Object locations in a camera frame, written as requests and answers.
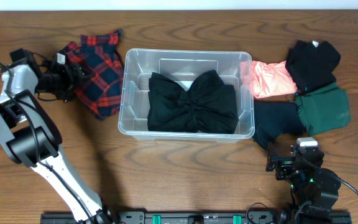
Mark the black garment with white tag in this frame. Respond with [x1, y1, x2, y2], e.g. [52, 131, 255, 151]
[285, 40, 341, 94]

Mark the clear plastic storage container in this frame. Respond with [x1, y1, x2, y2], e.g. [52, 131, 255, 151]
[118, 49, 255, 142]

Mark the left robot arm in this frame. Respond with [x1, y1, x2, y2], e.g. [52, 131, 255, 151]
[0, 49, 119, 223]

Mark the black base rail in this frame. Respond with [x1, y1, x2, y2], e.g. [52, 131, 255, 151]
[40, 210, 352, 224]

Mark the large black garment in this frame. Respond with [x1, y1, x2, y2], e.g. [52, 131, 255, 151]
[147, 70, 239, 134]

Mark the dark navy garment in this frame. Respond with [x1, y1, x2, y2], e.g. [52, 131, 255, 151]
[252, 101, 304, 150]

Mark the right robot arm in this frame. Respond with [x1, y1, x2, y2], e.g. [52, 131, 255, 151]
[265, 138, 341, 223]

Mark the pink orange garment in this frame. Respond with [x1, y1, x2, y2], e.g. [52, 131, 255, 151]
[239, 60, 297, 98]

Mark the red navy plaid garment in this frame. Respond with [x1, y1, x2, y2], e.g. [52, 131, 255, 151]
[59, 30, 124, 120]

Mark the green garment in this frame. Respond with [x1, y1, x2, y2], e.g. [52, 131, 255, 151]
[295, 82, 351, 136]

